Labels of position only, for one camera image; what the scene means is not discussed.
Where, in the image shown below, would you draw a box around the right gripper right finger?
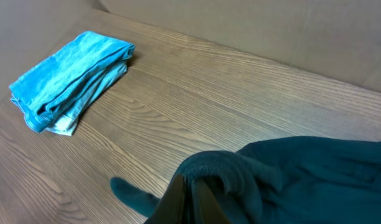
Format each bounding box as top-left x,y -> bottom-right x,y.
196,180 -> 231,224

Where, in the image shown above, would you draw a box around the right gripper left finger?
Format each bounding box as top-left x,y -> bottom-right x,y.
145,174 -> 185,224

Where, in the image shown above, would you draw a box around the dark navy t-shirt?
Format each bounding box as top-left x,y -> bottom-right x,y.
110,136 -> 381,223

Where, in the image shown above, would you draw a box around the folded light blue jeans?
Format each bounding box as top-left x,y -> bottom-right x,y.
9,31 -> 135,136

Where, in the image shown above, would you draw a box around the cardboard box wall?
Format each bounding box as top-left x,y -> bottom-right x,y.
0,0 -> 381,92

